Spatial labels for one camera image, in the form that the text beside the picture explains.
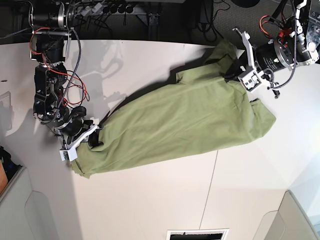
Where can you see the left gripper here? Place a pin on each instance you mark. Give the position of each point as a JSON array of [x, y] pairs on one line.
[[261, 59]]

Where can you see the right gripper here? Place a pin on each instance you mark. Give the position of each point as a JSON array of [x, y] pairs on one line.
[[77, 129]]

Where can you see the olive green t-shirt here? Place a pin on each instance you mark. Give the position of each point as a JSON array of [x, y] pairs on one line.
[[199, 113]]

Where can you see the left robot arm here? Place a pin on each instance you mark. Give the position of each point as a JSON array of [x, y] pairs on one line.
[[294, 41]]

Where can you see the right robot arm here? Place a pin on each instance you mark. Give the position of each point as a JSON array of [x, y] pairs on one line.
[[52, 23]]

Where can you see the white vent box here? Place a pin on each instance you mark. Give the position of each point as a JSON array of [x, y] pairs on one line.
[[207, 234]]

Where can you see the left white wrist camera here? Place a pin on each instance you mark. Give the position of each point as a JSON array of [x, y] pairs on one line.
[[249, 80]]

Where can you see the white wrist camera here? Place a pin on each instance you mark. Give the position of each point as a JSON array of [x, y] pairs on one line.
[[68, 154], [249, 80]]

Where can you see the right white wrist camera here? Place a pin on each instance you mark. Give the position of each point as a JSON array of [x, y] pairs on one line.
[[68, 154]]

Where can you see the white wall plate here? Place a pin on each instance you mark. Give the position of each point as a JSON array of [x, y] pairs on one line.
[[6, 111]]

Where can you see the aluminium table frame post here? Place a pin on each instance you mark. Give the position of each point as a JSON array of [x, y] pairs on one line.
[[152, 23]]

